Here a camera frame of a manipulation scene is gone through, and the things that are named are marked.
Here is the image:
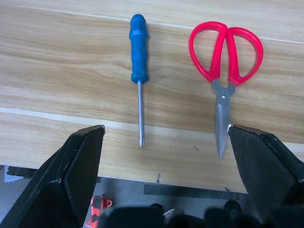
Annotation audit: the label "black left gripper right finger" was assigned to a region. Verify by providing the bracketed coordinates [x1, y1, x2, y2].
[227, 123, 304, 223]

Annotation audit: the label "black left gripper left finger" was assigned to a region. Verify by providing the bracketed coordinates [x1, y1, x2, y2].
[0, 124, 106, 228]

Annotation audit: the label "red and black floor object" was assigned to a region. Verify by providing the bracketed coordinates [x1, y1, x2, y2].
[85, 194, 113, 228]

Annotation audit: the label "red-handled scissors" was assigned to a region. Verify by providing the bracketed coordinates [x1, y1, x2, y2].
[188, 21, 264, 161]

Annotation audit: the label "blue-handled screwdriver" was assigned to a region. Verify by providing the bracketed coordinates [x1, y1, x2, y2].
[129, 13, 150, 148]

